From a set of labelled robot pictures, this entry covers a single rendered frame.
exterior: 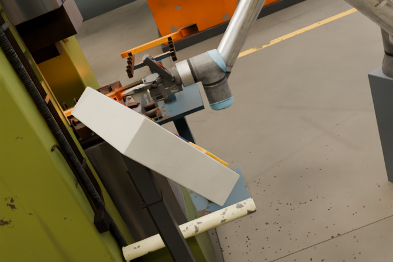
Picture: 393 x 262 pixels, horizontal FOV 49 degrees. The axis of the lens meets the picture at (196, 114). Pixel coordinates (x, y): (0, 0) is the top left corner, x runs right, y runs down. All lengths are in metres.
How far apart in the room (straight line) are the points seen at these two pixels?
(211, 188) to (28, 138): 0.50
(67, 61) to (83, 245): 0.76
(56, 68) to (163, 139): 1.03
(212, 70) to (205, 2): 3.53
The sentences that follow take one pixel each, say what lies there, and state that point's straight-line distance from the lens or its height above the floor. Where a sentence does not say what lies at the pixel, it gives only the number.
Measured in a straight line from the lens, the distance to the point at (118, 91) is 1.56.
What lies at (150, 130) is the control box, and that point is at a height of 1.17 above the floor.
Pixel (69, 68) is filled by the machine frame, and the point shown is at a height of 1.09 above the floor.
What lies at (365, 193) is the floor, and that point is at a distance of 2.30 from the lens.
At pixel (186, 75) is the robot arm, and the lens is 1.52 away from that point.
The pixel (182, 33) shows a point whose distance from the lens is 2.19.
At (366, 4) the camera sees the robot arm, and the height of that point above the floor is 1.00.
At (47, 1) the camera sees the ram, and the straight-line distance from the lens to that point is 1.33.
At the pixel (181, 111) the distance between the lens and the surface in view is 2.00.
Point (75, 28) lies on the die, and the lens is 1.40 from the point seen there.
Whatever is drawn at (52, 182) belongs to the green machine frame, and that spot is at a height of 1.00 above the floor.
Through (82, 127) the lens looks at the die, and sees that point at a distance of 1.50.
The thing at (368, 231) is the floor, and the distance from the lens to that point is 2.12.
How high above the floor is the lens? 1.52
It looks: 26 degrees down
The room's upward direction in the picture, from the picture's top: 22 degrees counter-clockwise
